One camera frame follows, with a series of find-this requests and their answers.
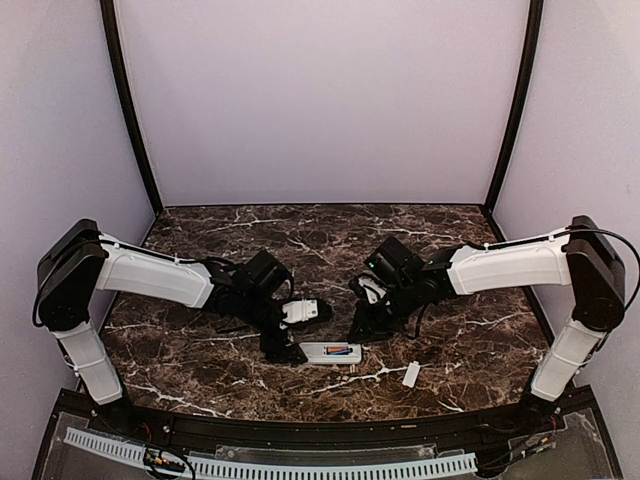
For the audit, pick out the right black frame post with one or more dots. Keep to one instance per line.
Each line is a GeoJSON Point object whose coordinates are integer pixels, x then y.
{"type": "Point", "coordinates": [523, 79]}

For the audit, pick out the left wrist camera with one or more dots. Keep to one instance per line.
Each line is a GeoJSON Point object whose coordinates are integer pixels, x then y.
{"type": "Point", "coordinates": [301, 312]}

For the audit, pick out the white slotted cable duct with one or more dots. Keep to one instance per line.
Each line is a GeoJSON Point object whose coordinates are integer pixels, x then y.
{"type": "Point", "coordinates": [202, 467]}

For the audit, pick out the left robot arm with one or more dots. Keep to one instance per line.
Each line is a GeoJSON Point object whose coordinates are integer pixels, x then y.
{"type": "Point", "coordinates": [85, 261]}

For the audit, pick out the black front rail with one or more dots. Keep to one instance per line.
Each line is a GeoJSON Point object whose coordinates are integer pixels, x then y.
{"type": "Point", "coordinates": [489, 429]}

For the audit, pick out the black frame post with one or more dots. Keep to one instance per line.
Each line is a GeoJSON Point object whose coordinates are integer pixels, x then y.
{"type": "Point", "coordinates": [126, 101]}
{"type": "Point", "coordinates": [523, 79]}

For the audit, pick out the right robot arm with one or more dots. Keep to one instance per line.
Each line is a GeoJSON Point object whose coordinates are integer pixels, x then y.
{"type": "Point", "coordinates": [400, 283]}

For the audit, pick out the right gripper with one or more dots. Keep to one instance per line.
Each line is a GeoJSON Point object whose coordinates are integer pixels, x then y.
{"type": "Point", "coordinates": [369, 328]}

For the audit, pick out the white battery cover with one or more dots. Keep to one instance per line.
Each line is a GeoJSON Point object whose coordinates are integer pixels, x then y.
{"type": "Point", "coordinates": [411, 374]}

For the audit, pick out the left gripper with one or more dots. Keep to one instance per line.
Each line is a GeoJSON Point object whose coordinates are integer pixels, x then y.
{"type": "Point", "coordinates": [283, 353]}

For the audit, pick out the left black frame post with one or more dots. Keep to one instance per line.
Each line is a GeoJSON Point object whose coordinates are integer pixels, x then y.
{"type": "Point", "coordinates": [126, 101]}

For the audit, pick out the white remote control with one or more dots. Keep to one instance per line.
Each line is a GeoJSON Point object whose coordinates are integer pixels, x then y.
{"type": "Point", "coordinates": [316, 353]}

